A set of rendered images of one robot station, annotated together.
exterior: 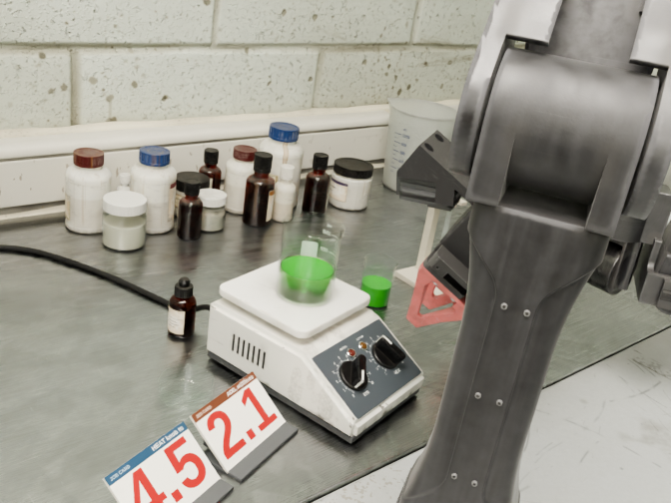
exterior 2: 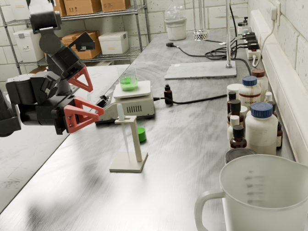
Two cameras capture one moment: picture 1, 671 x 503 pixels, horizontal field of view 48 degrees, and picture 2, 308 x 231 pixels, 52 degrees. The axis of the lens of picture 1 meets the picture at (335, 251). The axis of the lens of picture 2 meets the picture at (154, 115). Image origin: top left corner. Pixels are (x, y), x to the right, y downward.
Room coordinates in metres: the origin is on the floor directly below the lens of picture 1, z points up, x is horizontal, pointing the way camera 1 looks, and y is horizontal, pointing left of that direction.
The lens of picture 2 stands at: (1.57, -0.43, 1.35)
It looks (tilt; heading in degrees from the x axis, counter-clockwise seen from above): 25 degrees down; 149
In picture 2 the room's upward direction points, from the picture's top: 8 degrees counter-clockwise
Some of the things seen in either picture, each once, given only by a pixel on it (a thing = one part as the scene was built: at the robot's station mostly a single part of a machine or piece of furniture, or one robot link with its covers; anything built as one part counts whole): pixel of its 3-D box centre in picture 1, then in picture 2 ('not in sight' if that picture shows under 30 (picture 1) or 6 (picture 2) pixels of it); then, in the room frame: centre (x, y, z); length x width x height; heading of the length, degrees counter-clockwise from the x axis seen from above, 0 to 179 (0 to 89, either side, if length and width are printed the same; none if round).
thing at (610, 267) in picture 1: (605, 257); (34, 112); (0.78, -0.30, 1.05); 0.07 x 0.06 x 0.07; 43
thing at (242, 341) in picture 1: (309, 339); (127, 102); (0.68, 0.01, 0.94); 0.22 x 0.13 x 0.08; 57
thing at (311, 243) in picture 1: (310, 261); (127, 77); (0.69, 0.02, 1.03); 0.07 x 0.06 x 0.08; 46
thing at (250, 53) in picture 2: not in sight; (251, 44); (0.50, 0.85, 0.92); 0.40 x 0.06 x 0.04; 134
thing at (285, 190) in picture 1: (284, 193); (234, 132); (1.09, 0.09, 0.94); 0.03 x 0.03 x 0.09
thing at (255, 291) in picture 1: (296, 294); (132, 89); (0.70, 0.03, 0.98); 0.12 x 0.12 x 0.01; 57
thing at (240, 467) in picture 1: (246, 423); not in sight; (0.55, 0.06, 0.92); 0.09 x 0.06 x 0.04; 153
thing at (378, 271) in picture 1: (376, 280); (138, 129); (0.86, -0.06, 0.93); 0.04 x 0.04 x 0.06
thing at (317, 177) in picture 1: (317, 183); (238, 145); (1.14, 0.05, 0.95); 0.04 x 0.04 x 0.10
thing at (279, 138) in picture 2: not in sight; (277, 134); (1.15, 0.17, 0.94); 0.03 x 0.03 x 0.07
